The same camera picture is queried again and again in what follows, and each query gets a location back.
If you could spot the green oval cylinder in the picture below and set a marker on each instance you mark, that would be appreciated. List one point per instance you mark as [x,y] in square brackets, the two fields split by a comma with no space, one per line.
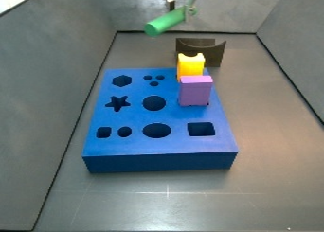
[165,22]

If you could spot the black curved fixture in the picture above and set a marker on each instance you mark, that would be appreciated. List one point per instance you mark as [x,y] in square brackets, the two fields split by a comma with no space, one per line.
[190,46]

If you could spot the blue foam shape board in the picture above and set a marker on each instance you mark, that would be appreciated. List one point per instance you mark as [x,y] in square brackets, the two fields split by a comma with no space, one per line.
[143,132]

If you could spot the yellow notched block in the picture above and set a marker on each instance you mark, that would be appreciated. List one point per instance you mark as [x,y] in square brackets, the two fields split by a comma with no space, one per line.
[189,65]

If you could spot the purple rectangular block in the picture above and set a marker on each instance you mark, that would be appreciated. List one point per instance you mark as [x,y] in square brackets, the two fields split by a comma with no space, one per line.
[194,90]

